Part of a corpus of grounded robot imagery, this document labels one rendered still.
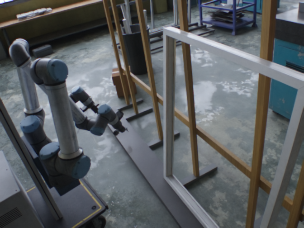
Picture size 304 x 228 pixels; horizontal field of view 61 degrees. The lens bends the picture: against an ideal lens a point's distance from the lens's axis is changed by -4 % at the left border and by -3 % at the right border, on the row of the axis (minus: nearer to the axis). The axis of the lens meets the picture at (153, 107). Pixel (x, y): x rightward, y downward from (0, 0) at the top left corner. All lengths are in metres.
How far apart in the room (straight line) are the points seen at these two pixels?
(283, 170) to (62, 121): 1.17
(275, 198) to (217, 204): 1.08
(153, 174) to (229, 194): 0.75
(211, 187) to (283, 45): 1.65
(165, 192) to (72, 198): 0.82
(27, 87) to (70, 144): 0.77
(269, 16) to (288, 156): 0.63
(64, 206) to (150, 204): 0.76
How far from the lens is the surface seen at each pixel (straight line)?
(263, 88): 1.43
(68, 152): 1.65
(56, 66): 1.45
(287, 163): 1.35
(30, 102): 2.29
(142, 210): 2.53
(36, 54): 7.18
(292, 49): 3.06
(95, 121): 1.86
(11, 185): 1.95
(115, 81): 4.11
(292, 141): 1.28
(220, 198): 2.54
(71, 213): 2.29
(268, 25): 1.31
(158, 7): 9.12
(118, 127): 2.02
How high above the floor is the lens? 2.00
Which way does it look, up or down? 32 degrees down
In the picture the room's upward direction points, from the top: 10 degrees counter-clockwise
